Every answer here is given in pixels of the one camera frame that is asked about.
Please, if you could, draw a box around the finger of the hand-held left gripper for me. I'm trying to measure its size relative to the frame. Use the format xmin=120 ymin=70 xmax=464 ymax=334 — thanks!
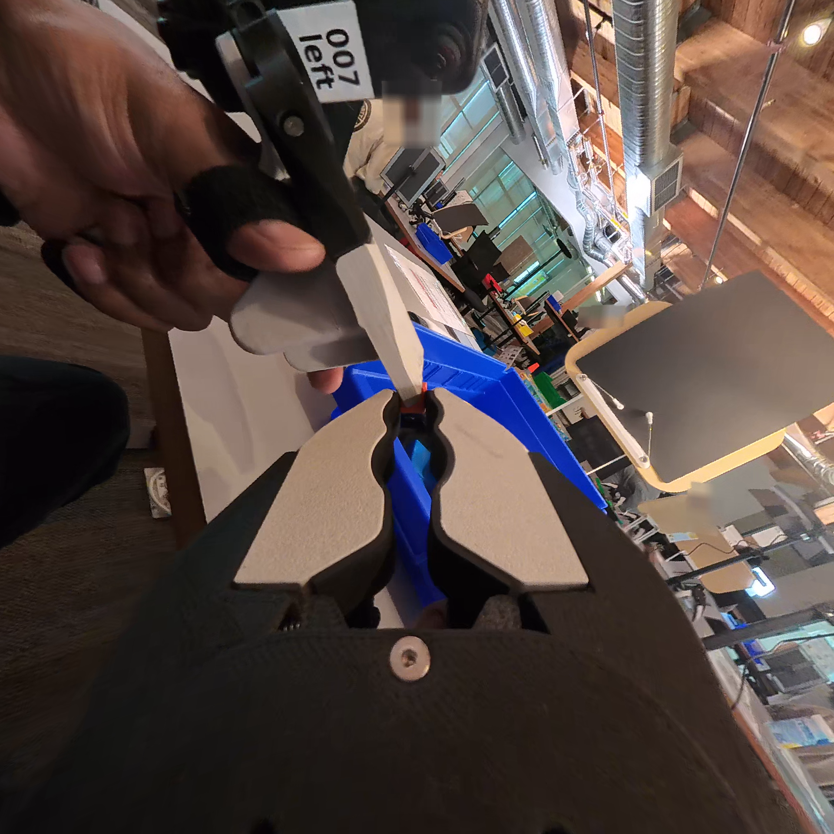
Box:
xmin=282 ymin=338 xmax=381 ymax=375
xmin=228 ymin=243 xmax=426 ymax=401

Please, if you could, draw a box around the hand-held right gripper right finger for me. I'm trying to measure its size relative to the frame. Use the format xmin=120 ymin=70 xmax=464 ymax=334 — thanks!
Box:
xmin=425 ymin=388 xmax=592 ymax=619

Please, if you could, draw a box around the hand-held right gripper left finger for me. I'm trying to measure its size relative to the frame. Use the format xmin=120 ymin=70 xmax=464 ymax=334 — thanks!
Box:
xmin=232 ymin=388 xmax=401 ymax=613

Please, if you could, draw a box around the large blue plastic bin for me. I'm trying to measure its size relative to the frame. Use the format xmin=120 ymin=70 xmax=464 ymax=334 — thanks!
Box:
xmin=331 ymin=322 xmax=610 ymax=603

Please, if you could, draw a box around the person's left hand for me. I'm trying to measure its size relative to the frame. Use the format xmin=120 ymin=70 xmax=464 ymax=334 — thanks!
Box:
xmin=0 ymin=0 xmax=344 ymax=396

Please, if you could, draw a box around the white printed paper sheet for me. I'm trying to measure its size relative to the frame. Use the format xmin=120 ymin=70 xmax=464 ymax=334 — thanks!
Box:
xmin=384 ymin=244 xmax=469 ymax=330

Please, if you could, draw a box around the small blue bin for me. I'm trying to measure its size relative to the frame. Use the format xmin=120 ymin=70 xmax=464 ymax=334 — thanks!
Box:
xmin=417 ymin=222 xmax=453 ymax=265

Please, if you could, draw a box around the computer monitor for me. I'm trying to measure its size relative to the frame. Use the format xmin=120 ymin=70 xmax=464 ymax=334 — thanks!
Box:
xmin=381 ymin=146 xmax=447 ymax=206

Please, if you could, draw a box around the printed floor marker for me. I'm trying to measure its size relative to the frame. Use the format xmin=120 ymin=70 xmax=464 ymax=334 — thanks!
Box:
xmin=145 ymin=468 xmax=172 ymax=520

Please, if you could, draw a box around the pale wooden board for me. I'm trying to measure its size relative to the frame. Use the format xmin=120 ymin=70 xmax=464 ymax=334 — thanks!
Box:
xmin=637 ymin=482 xmax=757 ymax=595

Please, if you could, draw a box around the black board with wood rim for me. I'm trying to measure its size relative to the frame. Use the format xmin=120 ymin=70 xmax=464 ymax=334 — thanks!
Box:
xmin=566 ymin=270 xmax=834 ymax=494

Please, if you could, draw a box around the person's leg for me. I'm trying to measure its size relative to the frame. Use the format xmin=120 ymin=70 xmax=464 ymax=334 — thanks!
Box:
xmin=0 ymin=355 xmax=131 ymax=548

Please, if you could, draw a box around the white bar with cords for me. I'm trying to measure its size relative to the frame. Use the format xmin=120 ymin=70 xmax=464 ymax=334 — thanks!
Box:
xmin=576 ymin=373 xmax=652 ymax=470

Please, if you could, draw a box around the silver ventilation duct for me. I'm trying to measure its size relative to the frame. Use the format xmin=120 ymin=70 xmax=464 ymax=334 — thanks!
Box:
xmin=489 ymin=0 xmax=574 ymax=173

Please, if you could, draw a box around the silver duct with vent grille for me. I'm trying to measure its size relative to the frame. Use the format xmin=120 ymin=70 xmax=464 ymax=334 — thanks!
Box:
xmin=612 ymin=0 xmax=685 ymax=291

